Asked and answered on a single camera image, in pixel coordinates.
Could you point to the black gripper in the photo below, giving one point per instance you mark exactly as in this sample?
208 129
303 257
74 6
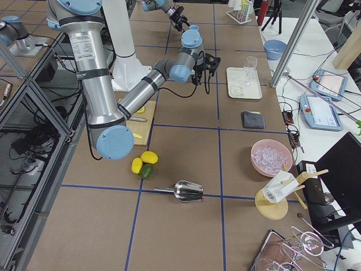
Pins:
175 17
198 68

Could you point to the light blue plastic cup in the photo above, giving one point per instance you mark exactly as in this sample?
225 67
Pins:
194 27

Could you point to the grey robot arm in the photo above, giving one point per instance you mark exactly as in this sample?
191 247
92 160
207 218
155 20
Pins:
108 110
163 5

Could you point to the blue bowl with fork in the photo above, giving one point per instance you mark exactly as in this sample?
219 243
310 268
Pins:
274 49

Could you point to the pink bowl of ice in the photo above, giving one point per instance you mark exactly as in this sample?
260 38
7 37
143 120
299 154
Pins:
269 157

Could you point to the steel ice scoop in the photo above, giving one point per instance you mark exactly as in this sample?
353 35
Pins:
184 191

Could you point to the white bear serving tray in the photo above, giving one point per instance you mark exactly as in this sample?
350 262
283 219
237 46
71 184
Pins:
235 90

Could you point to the clear wine glass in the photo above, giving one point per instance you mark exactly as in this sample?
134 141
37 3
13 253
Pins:
249 69

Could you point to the grey folded cloth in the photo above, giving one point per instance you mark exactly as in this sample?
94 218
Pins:
252 120

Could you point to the red bottle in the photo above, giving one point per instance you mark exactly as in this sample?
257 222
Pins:
262 12

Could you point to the wooden cutting board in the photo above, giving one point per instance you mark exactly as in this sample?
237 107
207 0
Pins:
143 128

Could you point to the whole yellow lemon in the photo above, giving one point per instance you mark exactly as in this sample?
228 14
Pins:
149 157

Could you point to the green lime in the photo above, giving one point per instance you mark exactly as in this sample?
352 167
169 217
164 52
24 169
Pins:
146 171

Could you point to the blue teach pendant tablet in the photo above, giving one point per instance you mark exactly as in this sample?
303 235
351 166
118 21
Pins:
329 84

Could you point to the wooden round stand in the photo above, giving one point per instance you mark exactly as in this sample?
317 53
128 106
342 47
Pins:
276 211

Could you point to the black laptop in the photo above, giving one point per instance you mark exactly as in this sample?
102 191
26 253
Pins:
342 180

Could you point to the white wire cup rack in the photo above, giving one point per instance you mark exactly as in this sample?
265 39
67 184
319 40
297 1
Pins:
240 11

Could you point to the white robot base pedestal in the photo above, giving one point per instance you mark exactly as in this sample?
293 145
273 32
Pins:
127 69

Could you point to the black camera tripod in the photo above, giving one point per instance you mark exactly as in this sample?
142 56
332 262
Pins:
276 14

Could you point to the aluminium frame post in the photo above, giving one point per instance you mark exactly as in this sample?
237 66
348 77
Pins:
295 37

